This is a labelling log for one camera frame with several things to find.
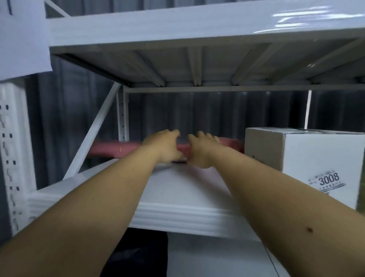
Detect person's left hand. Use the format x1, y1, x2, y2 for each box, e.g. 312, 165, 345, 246
142, 129, 185, 164

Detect person's right hand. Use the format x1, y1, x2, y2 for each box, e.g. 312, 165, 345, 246
187, 131, 221, 169

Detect pink box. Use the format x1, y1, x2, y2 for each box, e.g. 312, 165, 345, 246
88, 138, 245, 164

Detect person's right forearm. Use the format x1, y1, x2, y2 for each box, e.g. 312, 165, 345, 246
209, 147, 365, 277

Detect person's left forearm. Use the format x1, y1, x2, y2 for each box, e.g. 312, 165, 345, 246
0, 144, 160, 277

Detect white metal shelving rack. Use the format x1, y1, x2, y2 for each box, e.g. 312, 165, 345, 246
0, 0, 365, 243

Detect white cardboard box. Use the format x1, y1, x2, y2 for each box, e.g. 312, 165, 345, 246
245, 127, 365, 211

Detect white paper sheet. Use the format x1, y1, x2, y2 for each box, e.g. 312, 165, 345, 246
0, 0, 53, 82

